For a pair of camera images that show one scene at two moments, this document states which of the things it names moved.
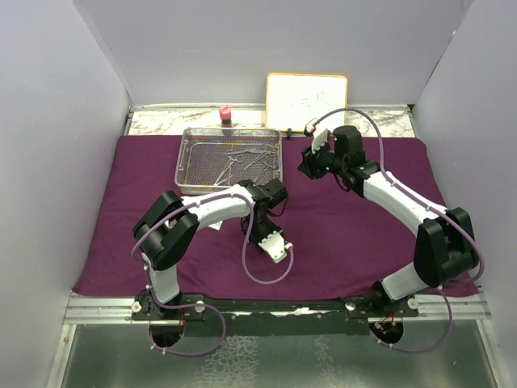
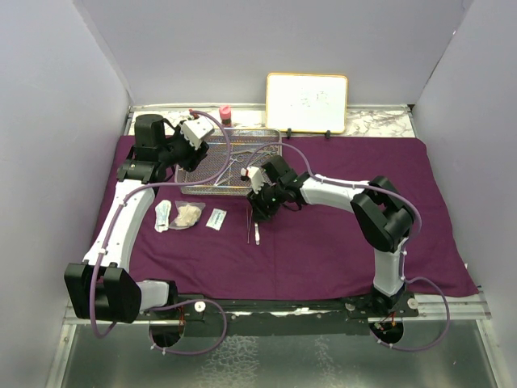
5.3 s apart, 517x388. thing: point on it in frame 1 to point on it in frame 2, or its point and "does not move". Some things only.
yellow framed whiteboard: [292, 99] does not move
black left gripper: [257, 239] to [195, 155]
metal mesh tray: [212, 159] does not move
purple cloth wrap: [342, 246] does not move
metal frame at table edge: [276, 318] does not move
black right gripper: [309, 162] to [261, 212]
